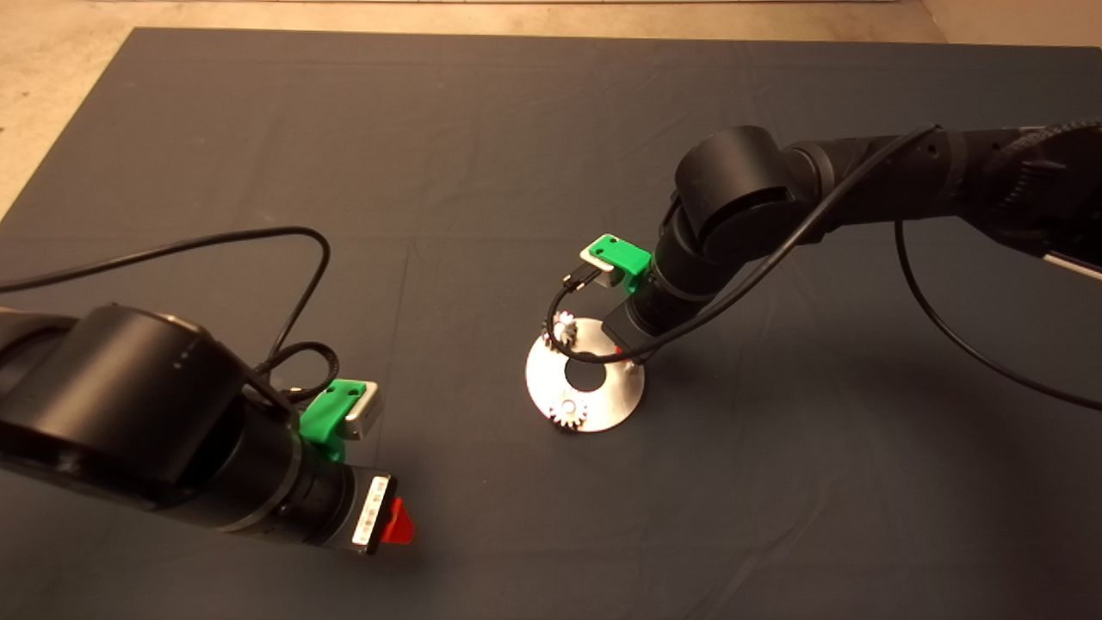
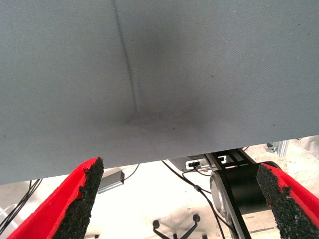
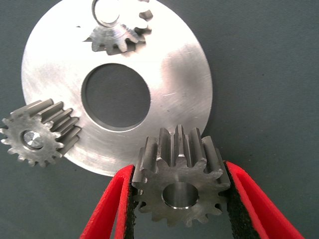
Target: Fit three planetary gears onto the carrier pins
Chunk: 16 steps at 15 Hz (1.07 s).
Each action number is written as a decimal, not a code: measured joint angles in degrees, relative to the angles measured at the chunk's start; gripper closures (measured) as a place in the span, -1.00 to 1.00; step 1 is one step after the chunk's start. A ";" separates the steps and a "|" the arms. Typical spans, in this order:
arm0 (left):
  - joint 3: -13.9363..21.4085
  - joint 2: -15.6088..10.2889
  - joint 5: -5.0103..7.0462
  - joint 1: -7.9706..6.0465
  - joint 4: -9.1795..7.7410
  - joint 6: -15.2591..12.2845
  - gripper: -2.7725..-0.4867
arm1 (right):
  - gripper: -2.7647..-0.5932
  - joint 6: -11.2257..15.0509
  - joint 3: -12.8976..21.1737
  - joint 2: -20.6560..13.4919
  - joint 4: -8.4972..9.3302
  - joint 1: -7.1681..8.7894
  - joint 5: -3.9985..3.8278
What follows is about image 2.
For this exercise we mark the dark grey table cloth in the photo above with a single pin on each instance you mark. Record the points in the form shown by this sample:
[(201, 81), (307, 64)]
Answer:
[(74, 74)]

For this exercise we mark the black frame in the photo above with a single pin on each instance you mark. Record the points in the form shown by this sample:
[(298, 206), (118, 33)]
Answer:
[(244, 189)]

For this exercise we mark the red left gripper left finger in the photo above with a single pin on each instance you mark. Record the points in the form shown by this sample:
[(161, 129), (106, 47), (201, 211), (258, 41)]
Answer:
[(62, 209)]

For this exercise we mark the black chair base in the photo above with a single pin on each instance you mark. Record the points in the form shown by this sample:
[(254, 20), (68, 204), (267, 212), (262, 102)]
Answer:
[(174, 229)]

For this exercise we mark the aluminium profile bar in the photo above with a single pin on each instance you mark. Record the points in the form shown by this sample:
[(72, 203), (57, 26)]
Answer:
[(284, 148)]

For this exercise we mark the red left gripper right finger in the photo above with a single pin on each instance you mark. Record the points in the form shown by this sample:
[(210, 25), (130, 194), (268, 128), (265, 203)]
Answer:
[(291, 206)]

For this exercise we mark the dark grey base panel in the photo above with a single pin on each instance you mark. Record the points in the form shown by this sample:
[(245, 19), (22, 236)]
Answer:
[(197, 161)]

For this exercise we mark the grey power box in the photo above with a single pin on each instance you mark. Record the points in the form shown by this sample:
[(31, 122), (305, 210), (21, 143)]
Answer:
[(111, 182)]

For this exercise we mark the black caster wheel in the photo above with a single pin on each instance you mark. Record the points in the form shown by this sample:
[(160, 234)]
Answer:
[(271, 147)]

